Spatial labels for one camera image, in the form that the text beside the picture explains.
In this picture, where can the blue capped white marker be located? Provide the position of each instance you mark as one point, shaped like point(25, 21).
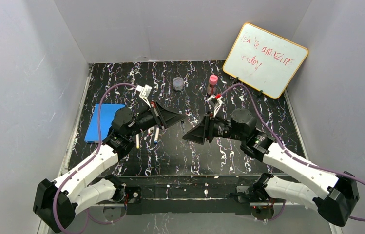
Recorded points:
point(156, 136)

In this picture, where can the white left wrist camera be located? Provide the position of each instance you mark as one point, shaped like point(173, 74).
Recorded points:
point(144, 92)

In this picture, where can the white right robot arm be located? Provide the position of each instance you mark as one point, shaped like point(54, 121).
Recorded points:
point(332, 196)

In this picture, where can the clear round plastic container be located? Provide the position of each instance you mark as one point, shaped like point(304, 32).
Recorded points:
point(178, 84)

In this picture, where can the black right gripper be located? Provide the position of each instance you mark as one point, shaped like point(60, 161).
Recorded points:
point(207, 128)

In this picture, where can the yellow framed whiteboard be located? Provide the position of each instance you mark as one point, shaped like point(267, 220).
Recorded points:
point(263, 60)

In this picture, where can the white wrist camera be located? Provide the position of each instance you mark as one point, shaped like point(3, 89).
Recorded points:
point(216, 102)
point(144, 92)

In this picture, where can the blue foam pad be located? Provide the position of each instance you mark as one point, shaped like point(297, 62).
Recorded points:
point(106, 117)

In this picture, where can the pink capped bottle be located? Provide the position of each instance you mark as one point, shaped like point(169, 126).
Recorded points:
point(211, 88)

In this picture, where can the yellow capped pen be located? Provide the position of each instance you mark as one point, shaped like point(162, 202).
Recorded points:
point(137, 141)

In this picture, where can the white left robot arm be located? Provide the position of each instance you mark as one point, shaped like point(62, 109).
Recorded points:
point(57, 202)

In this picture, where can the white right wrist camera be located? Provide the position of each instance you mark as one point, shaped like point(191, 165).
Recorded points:
point(216, 102)

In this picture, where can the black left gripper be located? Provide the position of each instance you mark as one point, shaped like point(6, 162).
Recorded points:
point(159, 115)

